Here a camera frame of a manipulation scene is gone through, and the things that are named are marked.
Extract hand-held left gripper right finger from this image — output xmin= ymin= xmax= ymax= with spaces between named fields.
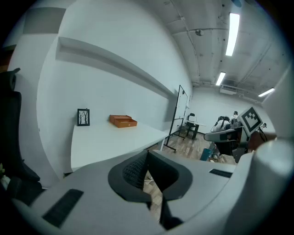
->
xmin=147 ymin=150 xmax=239 ymax=231

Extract long ceiling light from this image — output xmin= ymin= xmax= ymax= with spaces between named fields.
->
xmin=215 ymin=71 xmax=226 ymax=86
xmin=225 ymin=12 xmax=240 ymax=57
xmin=258 ymin=87 xmax=275 ymax=97

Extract black picture frame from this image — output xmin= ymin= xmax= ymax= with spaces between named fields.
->
xmin=77 ymin=108 xmax=90 ymax=127

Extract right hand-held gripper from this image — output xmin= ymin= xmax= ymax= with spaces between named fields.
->
xmin=204 ymin=106 xmax=264 ymax=147

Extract white flowers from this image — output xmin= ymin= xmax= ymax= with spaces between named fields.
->
xmin=0 ymin=163 xmax=10 ymax=189

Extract whiteboard on black stand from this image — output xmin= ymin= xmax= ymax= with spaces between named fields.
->
xmin=164 ymin=84 xmax=189 ymax=153

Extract white air conditioner unit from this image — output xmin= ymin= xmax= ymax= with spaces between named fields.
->
xmin=219 ymin=84 xmax=237 ymax=95

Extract white desk with black base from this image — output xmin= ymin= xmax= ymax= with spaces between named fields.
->
xmin=185 ymin=119 xmax=207 ymax=140

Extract orange box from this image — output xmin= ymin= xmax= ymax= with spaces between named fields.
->
xmin=109 ymin=114 xmax=138 ymax=129

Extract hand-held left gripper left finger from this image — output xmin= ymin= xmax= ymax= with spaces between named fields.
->
xmin=11 ymin=150 xmax=165 ymax=235

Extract black office chair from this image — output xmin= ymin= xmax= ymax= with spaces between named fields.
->
xmin=0 ymin=67 xmax=44 ymax=205

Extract blue waste bin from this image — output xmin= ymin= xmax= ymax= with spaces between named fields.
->
xmin=200 ymin=148 xmax=213 ymax=161

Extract person's right forearm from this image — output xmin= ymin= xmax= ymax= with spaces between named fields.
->
xmin=249 ymin=132 xmax=277 ymax=151

